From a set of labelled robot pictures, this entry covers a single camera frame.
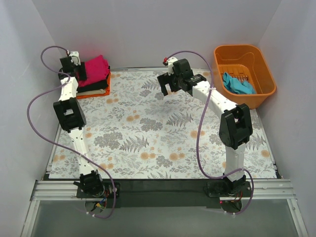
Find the pink t shirt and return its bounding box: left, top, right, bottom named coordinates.
left=85, top=55, right=109, bottom=72

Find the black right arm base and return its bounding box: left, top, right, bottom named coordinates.
left=203, top=175, right=254, bottom=215

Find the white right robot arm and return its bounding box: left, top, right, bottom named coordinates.
left=158, top=57, right=253, bottom=197

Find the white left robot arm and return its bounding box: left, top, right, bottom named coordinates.
left=53, top=51, right=105, bottom=198

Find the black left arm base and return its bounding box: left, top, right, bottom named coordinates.
left=73, top=171, right=120, bottom=214

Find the folded black t shirt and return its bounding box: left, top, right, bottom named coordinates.
left=77, top=65, right=111, bottom=93

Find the folded beige t shirt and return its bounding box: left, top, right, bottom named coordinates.
left=77, top=89, right=106, bottom=96

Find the folded orange t shirt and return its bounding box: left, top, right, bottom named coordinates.
left=77, top=73, right=111, bottom=99

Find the teal t shirt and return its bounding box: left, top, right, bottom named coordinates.
left=223, top=73, right=256, bottom=94

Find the floral patterned table mat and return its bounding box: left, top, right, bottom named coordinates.
left=49, top=70, right=276, bottom=180

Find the orange plastic basket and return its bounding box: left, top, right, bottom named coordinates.
left=212, top=44, right=277, bottom=109

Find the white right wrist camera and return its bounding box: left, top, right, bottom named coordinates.
left=163, top=56, right=178, bottom=76

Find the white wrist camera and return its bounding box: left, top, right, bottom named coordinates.
left=67, top=50, right=81, bottom=66
left=163, top=56, right=178, bottom=76

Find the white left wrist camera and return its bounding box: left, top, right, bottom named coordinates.
left=67, top=50, right=81, bottom=66

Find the aluminium frame rail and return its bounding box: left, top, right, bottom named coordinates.
left=22, top=179, right=308, bottom=237

